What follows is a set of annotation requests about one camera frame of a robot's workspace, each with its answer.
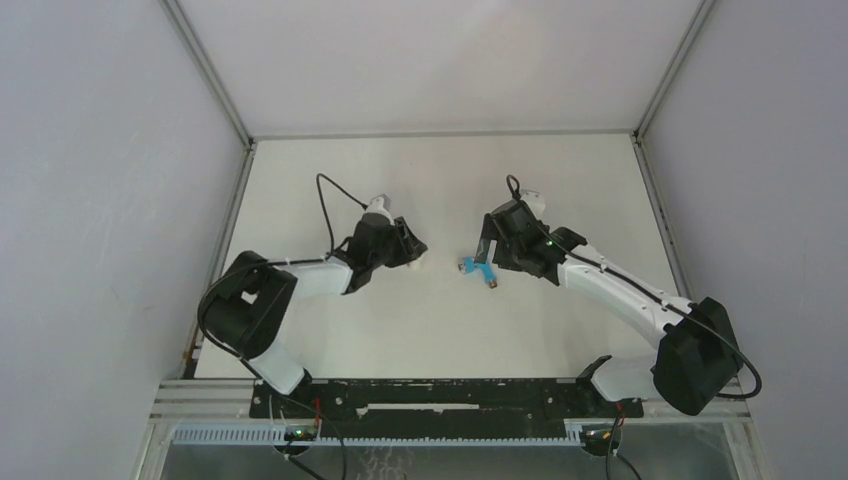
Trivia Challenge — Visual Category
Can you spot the blue plastic water faucet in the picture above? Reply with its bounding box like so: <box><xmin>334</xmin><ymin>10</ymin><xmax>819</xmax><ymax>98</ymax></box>
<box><xmin>458</xmin><ymin>256</ymin><xmax>498</xmax><ymax>289</ymax></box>

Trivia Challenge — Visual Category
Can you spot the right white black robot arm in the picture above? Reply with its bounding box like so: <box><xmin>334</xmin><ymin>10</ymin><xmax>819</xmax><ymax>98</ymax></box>
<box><xmin>475</xmin><ymin>199</ymin><xmax>745</xmax><ymax>416</ymax></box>

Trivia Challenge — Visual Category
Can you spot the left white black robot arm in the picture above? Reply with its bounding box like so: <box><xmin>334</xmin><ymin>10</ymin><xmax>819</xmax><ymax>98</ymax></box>
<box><xmin>197</xmin><ymin>214</ymin><xmax>428</xmax><ymax>417</ymax></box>

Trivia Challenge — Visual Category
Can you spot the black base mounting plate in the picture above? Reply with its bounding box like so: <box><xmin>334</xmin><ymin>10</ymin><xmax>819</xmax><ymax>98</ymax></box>
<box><xmin>249</xmin><ymin>374</ymin><xmax>643</xmax><ymax>442</ymax></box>

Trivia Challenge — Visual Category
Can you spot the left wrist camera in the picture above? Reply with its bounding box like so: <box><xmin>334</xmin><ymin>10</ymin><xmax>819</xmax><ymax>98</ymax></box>
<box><xmin>365</xmin><ymin>194</ymin><xmax>394</xmax><ymax>224</ymax></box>

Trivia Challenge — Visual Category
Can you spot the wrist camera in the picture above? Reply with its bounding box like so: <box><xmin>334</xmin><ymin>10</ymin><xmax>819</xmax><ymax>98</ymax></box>
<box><xmin>520</xmin><ymin>189</ymin><xmax>546</xmax><ymax>219</ymax></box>
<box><xmin>365</xmin><ymin>194</ymin><xmax>394</xmax><ymax>224</ymax></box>

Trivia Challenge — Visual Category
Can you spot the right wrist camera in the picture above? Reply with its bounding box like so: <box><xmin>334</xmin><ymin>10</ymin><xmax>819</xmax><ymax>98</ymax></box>
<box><xmin>520</xmin><ymin>189</ymin><xmax>546</xmax><ymax>219</ymax></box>

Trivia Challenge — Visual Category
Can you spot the aluminium frame rail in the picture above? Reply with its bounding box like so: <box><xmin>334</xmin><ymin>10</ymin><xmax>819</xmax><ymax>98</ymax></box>
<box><xmin>150</xmin><ymin>379</ymin><xmax>752</xmax><ymax>425</ymax></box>

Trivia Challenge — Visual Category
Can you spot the white slotted cable duct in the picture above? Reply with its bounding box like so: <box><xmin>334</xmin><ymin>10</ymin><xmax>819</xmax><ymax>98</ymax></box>
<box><xmin>170</xmin><ymin>424</ymin><xmax>586</xmax><ymax>446</ymax></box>

